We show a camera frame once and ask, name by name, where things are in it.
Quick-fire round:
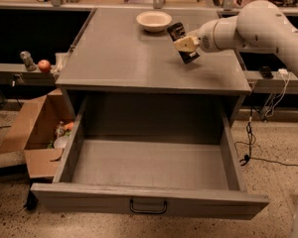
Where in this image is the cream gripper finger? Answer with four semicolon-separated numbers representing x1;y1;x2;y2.
174;37;194;53

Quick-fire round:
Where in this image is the black rxbar chocolate wrapper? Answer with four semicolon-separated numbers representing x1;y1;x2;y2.
167;22;200;64

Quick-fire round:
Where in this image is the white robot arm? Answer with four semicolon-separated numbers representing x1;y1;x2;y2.
173;0;298;78

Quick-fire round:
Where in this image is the grey cabinet counter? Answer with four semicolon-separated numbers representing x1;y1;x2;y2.
55;7;252;127

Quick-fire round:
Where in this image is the grey open top drawer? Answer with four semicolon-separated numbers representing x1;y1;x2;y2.
31;93;269;219

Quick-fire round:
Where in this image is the white ceramic bowl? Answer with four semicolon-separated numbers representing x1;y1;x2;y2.
136;11;172;33

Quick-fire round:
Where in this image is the black device on ledge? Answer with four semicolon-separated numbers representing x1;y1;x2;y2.
259;66;273;79

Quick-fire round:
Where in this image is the white power adapter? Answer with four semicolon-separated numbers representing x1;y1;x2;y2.
277;68;289;76

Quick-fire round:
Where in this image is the grey side ledge right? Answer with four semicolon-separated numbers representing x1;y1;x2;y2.
244;70;298;94

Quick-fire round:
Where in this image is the grey side ledge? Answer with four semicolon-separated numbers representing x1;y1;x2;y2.
0;53;70;86
244;70;298;94

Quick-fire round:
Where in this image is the red apple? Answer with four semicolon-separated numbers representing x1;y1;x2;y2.
38;59;52;72

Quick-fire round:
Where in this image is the orange fruit in box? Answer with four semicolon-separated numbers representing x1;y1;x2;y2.
64;122;74;131

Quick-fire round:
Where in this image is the brown cardboard box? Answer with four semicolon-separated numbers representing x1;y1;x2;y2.
0;89;74;179

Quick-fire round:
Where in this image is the grey side ledge left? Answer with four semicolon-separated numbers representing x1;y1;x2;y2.
0;53;70;86

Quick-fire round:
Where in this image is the black cable on floor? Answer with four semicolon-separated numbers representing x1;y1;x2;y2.
233;106;298;171

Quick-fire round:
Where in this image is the black drawer handle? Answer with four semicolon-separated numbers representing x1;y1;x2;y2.
129;199;168;215

